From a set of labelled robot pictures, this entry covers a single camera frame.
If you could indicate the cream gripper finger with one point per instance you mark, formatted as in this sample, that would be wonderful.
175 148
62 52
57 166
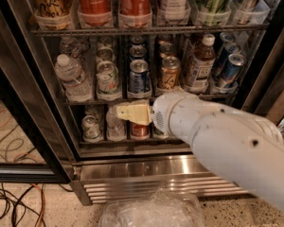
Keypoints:
138 111

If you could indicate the blue pepsi can front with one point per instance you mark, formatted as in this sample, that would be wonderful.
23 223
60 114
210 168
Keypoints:
139 80

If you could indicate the blue pepsi can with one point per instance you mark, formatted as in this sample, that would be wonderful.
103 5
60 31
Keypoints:
139 80
137 40
137 53

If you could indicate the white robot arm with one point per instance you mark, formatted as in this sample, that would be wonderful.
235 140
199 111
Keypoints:
241 147

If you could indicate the red can bottom shelf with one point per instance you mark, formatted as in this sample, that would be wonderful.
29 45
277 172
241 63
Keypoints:
139 131

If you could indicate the white green can front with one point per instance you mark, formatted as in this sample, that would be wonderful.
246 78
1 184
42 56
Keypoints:
107 77

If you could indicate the white green can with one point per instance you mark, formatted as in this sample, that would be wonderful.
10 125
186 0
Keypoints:
107 77
105 41
105 54

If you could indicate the silver green can bottom left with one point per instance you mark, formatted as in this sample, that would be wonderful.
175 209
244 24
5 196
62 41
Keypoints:
91 128

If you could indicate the orange lacroix can front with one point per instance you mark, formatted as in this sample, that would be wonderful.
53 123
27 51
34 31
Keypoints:
169 72

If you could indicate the orange lacroix can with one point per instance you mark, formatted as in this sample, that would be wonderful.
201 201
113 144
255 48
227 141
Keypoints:
169 72
164 38
166 50

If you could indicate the front water bottle middle shelf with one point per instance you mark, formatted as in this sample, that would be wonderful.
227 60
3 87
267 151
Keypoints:
73 78

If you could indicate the blue pepsi can rear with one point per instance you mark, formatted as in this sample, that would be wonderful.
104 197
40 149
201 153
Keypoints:
137 40

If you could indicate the orange lacroix can rear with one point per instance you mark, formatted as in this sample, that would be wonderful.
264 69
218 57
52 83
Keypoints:
164 38

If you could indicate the stainless fridge base grille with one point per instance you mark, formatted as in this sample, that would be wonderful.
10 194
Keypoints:
97 182

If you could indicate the white green can rear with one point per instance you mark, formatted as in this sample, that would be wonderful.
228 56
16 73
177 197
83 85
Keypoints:
105 41

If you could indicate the rear water bottle middle shelf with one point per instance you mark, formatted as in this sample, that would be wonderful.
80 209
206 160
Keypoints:
71 47

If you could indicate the right coca-cola can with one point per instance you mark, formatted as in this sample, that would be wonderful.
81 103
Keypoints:
135 13

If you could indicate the coca-cola can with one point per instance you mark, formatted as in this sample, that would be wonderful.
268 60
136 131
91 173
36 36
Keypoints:
135 13
95 12

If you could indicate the blue red bull can front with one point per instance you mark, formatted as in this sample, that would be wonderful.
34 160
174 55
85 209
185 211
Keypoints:
231 69

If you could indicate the blue red bull can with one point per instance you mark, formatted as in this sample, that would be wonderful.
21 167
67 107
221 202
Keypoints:
231 69
227 50
225 37

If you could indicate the left glass fridge door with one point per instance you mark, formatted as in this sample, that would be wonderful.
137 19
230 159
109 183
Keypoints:
33 94

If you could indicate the glass fridge door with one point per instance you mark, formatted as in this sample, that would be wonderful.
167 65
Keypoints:
33 94
266 97

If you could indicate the blue red bull can rear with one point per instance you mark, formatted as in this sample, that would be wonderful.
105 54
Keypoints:
225 37

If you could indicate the white label bottle top shelf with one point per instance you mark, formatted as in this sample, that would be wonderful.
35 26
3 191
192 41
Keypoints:
173 9

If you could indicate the left coca-cola can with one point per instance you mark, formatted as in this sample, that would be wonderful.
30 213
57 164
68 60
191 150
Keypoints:
95 12

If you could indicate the green striped can top shelf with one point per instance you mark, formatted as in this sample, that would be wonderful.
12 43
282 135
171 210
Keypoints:
212 12

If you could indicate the right glass fridge door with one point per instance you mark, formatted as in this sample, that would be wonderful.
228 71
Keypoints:
266 97

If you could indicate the yellow lacroix can top shelf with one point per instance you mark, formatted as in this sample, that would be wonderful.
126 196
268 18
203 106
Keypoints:
53 14

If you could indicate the amber tea bottle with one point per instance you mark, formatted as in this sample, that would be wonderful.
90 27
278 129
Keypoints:
201 62

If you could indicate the clear plastic bag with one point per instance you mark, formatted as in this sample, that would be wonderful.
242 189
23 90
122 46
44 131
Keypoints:
162 209

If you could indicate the middle wire shelf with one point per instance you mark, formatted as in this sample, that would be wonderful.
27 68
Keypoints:
226 97

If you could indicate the wire shelf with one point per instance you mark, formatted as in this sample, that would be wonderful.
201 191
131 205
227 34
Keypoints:
144 31
226 97

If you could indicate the top wire shelf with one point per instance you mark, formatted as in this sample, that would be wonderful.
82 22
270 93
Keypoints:
144 31

